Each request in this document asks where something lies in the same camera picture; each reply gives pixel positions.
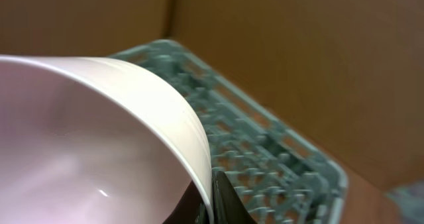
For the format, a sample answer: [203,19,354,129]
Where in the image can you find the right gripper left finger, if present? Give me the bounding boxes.
[163,182,207,224]

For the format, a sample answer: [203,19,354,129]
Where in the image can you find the small white plate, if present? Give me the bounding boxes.
[1,55,214,223]

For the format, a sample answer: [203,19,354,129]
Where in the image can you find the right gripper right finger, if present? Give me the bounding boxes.
[212,171,256,224]

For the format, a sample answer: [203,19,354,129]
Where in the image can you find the grey dish rack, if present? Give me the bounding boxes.
[114,40,348,224]

